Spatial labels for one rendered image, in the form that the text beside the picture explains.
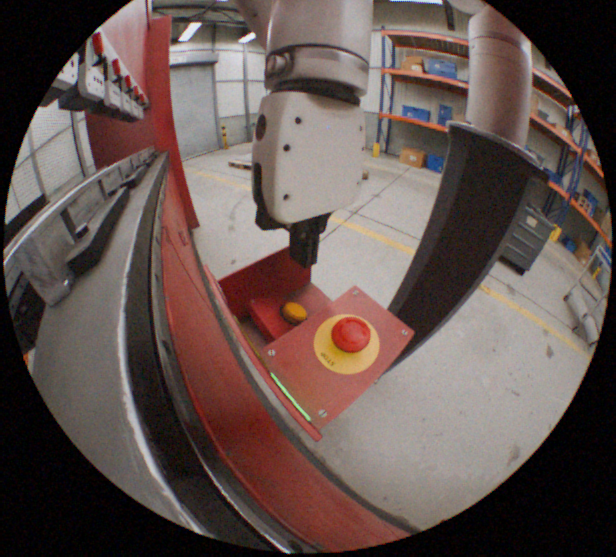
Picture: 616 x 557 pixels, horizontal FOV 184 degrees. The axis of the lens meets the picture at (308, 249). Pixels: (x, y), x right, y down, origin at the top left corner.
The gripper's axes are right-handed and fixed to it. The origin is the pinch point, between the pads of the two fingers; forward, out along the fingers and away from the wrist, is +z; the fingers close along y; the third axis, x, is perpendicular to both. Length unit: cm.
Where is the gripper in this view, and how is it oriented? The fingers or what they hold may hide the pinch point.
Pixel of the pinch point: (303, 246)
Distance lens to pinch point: 21.3
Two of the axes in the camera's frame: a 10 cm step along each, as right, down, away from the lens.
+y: 7.8, -3.3, 5.3
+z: -0.7, 8.0, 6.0
